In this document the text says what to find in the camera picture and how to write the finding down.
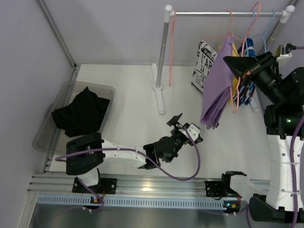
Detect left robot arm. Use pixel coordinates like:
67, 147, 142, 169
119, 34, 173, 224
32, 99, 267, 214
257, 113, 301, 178
62, 115, 203, 187

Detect grey plastic bin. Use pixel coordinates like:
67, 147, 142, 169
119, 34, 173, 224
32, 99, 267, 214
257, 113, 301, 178
32, 81, 115, 155

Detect blue slotted cable duct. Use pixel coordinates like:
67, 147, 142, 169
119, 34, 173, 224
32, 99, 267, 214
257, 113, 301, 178
36, 194, 227, 211

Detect empty light blue hanger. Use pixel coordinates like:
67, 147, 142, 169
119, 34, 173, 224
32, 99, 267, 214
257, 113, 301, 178
251, 9, 276, 55

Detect aluminium mounting rail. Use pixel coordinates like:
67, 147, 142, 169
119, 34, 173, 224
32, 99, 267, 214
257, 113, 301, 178
27, 172, 207, 199

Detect light blue hanger with trousers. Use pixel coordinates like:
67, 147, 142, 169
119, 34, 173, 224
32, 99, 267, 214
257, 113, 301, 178
231, 10, 259, 57

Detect black white print trousers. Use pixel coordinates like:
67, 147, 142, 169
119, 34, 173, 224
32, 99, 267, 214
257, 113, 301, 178
191, 40, 218, 93

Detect pink hanger of purple trousers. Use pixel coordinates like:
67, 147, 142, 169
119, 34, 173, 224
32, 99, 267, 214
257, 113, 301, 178
228, 0, 262, 114

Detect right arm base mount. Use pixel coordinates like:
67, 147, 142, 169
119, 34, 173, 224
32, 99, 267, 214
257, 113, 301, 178
205, 180, 252, 201

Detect pink hanger of black trousers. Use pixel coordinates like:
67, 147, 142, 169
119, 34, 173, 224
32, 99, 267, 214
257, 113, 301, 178
168, 10, 176, 86

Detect purple trousers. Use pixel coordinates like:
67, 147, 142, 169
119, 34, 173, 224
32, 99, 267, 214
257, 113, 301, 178
200, 36, 233, 129

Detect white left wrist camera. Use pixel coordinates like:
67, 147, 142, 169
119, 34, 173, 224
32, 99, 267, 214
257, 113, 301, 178
184, 123, 203, 144

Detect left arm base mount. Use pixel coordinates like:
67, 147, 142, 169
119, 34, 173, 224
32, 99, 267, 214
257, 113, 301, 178
72, 178, 117, 195

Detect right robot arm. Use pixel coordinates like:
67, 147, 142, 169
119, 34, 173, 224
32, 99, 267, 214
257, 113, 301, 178
223, 52, 304, 224

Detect blue white print trousers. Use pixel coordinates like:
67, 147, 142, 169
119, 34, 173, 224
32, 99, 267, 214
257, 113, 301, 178
234, 36, 258, 106

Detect yellow trousers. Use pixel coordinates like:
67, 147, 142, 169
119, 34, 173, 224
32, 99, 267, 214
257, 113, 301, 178
215, 36, 241, 108

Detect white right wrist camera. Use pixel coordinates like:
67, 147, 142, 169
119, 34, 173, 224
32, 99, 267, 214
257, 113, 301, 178
276, 43, 297, 68

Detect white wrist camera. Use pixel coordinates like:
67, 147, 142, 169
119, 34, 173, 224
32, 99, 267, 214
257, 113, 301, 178
276, 43, 297, 68
184, 123, 203, 144

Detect white metal clothes rack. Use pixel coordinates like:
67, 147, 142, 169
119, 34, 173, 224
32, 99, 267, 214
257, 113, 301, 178
152, 2, 296, 115

